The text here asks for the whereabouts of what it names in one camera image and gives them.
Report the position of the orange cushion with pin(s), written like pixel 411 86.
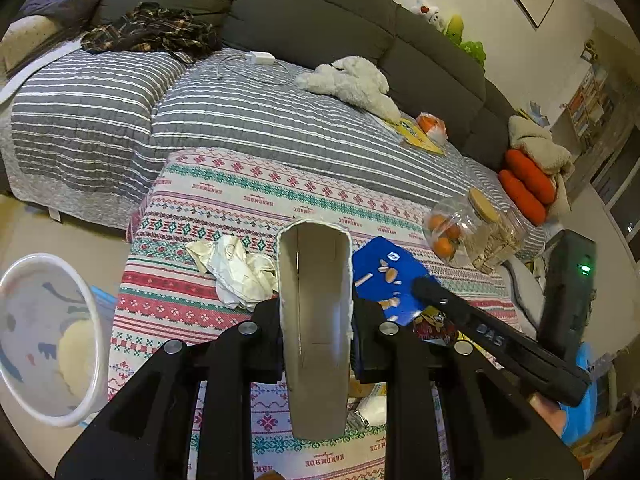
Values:
pixel 533 178
pixel 531 208

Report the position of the blue cardboard box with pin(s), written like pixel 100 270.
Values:
pixel 383 272

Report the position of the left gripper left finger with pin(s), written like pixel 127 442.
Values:
pixel 183 392

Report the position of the grey sofa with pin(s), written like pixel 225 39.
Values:
pixel 427 72

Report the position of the red milk can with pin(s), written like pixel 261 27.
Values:
pixel 432 325

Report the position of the white plush toy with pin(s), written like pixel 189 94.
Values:
pixel 353 80

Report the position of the yellow book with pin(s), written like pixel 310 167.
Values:
pixel 413 135

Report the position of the upper orange cushion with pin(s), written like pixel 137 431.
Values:
pixel 533 178

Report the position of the beige blanket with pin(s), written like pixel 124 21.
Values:
pixel 552 159

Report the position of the green frog plush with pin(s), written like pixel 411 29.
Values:
pixel 475 50

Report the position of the white wrapper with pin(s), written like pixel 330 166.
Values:
pixel 242 279

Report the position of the white charger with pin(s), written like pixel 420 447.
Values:
pixel 261 58

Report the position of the orange white snack bag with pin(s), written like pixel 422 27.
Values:
pixel 433 127

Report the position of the grey striped quilt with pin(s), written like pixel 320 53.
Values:
pixel 88 134

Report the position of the glass jar with cork lid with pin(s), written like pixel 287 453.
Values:
pixel 474 214

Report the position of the patterned tablecloth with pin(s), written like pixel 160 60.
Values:
pixel 206 194

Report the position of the white trash bin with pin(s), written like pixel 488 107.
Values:
pixel 55 339

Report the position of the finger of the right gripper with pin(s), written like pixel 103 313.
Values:
pixel 554 378

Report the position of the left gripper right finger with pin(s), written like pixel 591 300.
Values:
pixel 451 412

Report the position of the yellow green plush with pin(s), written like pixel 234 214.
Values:
pixel 454 29

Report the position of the cream pillow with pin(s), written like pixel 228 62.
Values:
pixel 23 37

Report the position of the plastic jar of seeds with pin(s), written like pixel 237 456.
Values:
pixel 505 238

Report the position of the white yogurt bottle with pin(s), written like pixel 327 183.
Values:
pixel 371 412

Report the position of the lower orange cushion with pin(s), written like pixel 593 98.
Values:
pixel 531 208

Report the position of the tangerine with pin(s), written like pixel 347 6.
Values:
pixel 444 248
pixel 454 232
pixel 434 221

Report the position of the dark plaid shirt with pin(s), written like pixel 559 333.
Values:
pixel 153 28

